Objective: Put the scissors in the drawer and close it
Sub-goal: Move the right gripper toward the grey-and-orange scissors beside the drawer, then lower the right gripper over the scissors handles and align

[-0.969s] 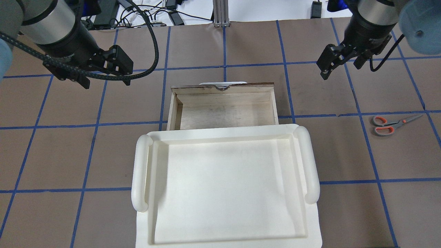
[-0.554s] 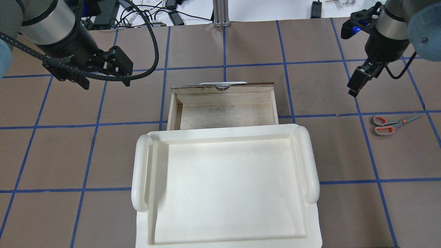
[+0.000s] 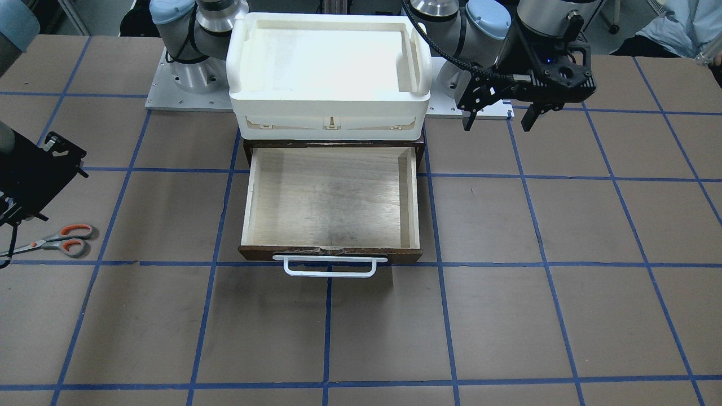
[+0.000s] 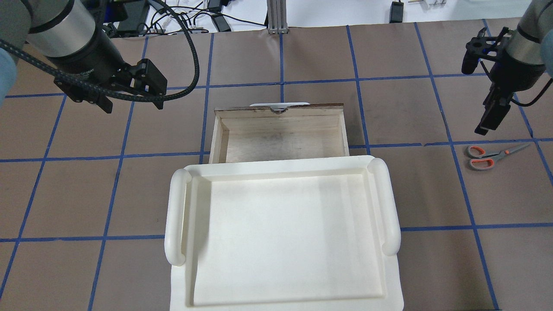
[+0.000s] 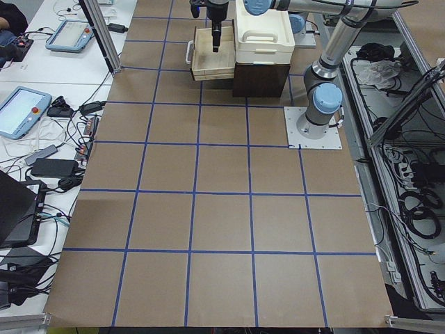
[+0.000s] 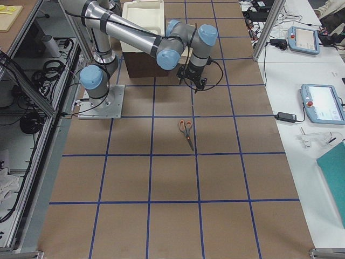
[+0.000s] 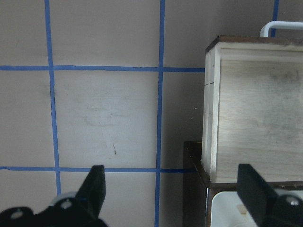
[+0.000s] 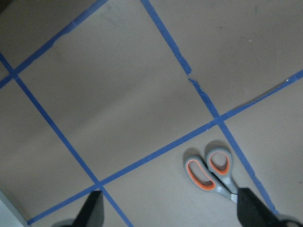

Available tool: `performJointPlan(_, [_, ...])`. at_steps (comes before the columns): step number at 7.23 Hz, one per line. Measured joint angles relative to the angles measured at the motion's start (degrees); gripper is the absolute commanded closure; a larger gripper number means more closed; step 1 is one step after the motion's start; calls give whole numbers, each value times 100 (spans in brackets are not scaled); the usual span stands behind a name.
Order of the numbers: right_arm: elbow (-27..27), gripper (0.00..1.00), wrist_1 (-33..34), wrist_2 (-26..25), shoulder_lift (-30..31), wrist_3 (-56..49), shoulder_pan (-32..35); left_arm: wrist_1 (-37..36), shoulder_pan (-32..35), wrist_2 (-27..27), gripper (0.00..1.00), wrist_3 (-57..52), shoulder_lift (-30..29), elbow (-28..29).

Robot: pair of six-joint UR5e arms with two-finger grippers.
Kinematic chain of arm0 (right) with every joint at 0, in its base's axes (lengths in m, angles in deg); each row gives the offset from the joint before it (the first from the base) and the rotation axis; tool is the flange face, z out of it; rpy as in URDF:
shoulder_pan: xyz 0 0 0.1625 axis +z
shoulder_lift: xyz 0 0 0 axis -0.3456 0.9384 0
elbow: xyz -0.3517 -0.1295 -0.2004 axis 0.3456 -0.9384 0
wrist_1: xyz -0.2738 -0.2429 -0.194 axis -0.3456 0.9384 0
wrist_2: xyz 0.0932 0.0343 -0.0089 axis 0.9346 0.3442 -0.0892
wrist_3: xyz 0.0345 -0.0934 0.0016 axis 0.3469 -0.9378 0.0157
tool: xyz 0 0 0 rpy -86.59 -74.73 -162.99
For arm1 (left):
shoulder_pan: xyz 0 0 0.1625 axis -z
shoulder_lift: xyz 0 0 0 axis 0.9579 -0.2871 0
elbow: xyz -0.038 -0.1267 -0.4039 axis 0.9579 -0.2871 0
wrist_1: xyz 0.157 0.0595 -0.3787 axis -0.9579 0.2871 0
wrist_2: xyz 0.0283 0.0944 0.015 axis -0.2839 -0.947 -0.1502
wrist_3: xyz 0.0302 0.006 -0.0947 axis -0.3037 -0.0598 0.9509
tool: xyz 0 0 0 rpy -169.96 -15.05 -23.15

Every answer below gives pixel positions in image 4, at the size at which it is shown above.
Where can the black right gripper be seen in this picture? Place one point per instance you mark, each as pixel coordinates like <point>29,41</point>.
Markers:
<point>515,77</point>

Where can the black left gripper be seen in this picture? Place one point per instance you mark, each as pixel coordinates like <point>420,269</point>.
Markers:
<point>91,65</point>

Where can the grey orange scissors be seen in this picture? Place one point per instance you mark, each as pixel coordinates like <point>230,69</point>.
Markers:
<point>481,159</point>

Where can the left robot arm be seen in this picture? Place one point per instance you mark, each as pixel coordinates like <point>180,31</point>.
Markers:
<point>87,65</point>

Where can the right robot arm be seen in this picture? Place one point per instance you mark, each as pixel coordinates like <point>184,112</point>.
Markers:
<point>520,57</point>

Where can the light wooden drawer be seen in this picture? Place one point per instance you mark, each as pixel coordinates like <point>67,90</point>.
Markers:
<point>248,134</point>

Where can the black power brick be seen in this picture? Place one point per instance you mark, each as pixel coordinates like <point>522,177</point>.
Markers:
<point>133,25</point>

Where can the black power adapter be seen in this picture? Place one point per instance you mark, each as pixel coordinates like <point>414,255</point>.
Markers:
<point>396,12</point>

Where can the white plastic tray box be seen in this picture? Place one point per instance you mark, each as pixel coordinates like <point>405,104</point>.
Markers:
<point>318,234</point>

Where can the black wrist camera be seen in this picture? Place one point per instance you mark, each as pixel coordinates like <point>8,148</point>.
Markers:
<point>477,49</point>

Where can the aluminium frame post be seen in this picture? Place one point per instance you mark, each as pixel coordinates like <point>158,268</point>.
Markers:
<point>277,22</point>

